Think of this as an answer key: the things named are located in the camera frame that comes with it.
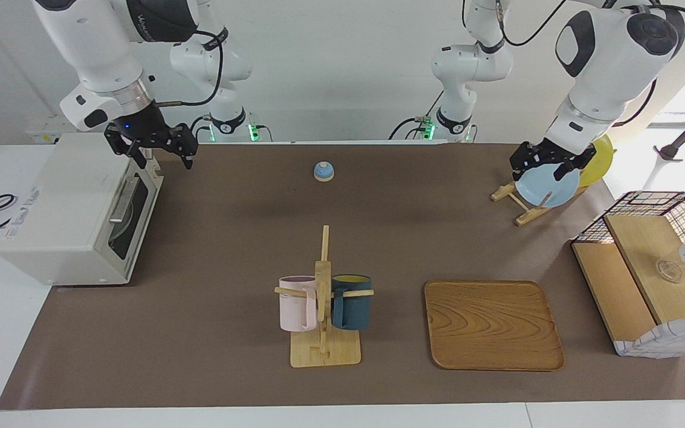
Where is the pink mug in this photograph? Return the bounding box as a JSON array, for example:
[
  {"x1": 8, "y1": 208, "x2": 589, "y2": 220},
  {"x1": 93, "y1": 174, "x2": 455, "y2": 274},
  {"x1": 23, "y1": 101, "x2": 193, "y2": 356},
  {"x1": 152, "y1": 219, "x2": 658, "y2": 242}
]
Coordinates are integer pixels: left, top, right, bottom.
[{"x1": 278, "y1": 275, "x2": 318, "y2": 332}]

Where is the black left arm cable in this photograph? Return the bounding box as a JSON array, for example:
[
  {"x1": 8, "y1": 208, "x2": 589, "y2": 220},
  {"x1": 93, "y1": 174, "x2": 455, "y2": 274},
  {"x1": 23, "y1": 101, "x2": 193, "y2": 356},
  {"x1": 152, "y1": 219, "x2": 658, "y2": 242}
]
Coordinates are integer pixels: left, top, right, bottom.
[{"x1": 497, "y1": 0, "x2": 685, "y2": 128}]

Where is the brown wooden tray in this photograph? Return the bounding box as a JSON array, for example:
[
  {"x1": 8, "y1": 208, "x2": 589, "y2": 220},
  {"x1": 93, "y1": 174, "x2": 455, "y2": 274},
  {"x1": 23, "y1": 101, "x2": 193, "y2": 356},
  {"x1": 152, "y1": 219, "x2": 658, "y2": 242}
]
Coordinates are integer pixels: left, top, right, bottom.
[{"x1": 424, "y1": 279, "x2": 565, "y2": 372}]

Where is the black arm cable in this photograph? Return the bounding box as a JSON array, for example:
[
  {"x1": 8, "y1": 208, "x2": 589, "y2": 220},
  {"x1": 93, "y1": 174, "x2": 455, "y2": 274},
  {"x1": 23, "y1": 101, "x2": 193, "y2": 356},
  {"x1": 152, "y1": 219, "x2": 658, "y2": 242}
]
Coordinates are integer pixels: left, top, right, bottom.
[
  {"x1": 497, "y1": 0, "x2": 685, "y2": 128},
  {"x1": 155, "y1": 29, "x2": 227, "y2": 108}
]

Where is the oven glass door with handle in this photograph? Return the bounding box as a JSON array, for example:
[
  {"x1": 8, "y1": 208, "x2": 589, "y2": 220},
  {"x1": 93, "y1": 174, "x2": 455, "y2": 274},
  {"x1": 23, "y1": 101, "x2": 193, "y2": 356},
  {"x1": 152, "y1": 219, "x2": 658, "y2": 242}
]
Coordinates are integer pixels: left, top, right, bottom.
[{"x1": 98, "y1": 169, "x2": 165, "y2": 285}]

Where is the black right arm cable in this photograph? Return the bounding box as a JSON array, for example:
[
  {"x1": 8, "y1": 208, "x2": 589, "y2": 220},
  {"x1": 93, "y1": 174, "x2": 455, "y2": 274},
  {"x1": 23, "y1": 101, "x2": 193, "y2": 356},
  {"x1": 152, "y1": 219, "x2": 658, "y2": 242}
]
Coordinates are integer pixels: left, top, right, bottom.
[{"x1": 155, "y1": 29, "x2": 227, "y2": 108}]

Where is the black wire basket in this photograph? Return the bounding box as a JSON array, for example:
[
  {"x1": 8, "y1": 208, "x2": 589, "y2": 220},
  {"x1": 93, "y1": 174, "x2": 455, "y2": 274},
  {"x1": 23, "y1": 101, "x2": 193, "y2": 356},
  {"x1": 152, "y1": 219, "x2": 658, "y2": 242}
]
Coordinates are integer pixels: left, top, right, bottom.
[{"x1": 571, "y1": 191, "x2": 685, "y2": 298}]

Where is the small clear glass item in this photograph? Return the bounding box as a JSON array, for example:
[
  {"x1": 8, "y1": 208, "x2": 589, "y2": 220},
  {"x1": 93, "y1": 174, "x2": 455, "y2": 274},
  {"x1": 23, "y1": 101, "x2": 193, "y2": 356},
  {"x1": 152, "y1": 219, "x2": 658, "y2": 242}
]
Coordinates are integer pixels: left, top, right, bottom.
[{"x1": 655, "y1": 260, "x2": 683, "y2": 282}]

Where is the wooden two-tier shelf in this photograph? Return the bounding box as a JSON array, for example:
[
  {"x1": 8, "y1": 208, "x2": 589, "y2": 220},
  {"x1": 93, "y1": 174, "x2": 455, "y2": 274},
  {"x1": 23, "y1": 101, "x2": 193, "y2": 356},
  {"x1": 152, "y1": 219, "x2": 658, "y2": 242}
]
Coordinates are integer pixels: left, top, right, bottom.
[{"x1": 573, "y1": 213, "x2": 685, "y2": 344}]

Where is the white toaster oven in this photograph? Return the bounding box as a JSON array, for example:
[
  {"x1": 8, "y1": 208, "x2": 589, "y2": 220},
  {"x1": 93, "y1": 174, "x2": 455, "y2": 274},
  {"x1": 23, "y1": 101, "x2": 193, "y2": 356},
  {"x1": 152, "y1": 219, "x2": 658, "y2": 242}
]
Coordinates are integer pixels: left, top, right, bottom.
[{"x1": 0, "y1": 132, "x2": 165, "y2": 287}]

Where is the yellow plate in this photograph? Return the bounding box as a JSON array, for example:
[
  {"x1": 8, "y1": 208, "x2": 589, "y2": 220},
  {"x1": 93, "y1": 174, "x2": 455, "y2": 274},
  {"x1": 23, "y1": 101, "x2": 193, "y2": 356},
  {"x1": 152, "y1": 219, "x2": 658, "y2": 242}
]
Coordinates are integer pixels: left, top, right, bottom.
[{"x1": 577, "y1": 136, "x2": 615, "y2": 188}]

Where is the white checkered fabric liner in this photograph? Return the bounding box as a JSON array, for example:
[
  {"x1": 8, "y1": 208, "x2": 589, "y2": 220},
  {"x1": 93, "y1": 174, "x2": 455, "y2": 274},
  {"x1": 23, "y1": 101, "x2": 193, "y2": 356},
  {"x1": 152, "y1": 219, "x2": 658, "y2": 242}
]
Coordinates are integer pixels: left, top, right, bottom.
[{"x1": 613, "y1": 312, "x2": 685, "y2": 359}]

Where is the brown table mat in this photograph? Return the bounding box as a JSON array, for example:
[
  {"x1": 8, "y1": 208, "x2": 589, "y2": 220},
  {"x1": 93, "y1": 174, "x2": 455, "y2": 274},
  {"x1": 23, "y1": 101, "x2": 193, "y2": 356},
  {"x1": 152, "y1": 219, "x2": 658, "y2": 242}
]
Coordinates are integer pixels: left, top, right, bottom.
[{"x1": 0, "y1": 141, "x2": 685, "y2": 411}]

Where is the wooden plate rack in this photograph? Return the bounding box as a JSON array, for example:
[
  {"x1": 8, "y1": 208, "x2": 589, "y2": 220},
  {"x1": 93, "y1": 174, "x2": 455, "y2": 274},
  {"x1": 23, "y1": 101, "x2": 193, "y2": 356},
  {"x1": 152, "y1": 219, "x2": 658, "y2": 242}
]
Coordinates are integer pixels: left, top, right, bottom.
[{"x1": 491, "y1": 181, "x2": 587, "y2": 226}]

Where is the wooden mug rack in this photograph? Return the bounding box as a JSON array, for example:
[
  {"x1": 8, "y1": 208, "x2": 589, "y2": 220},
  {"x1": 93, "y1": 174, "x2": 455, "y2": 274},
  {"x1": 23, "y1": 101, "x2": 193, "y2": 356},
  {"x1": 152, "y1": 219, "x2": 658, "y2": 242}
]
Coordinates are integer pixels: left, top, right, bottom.
[{"x1": 274, "y1": 225, "x2": 375, "y2": 368}]

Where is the dark blue mug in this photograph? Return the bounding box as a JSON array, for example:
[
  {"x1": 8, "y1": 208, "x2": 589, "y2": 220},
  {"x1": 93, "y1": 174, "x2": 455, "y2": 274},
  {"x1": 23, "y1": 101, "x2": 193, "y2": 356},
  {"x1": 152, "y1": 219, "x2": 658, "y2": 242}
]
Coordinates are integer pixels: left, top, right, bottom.
[{"x1": 331, "y1": 273, "x2": 372, "y2": 331}]

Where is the light blue plate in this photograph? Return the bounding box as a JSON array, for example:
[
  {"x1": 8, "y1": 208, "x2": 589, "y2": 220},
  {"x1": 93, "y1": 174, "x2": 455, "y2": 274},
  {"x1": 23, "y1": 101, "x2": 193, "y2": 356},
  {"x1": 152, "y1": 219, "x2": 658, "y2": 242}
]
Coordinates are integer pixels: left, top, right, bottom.
[{"x1": 515, "y1": 162, "x2": 580, "y2": 208}]

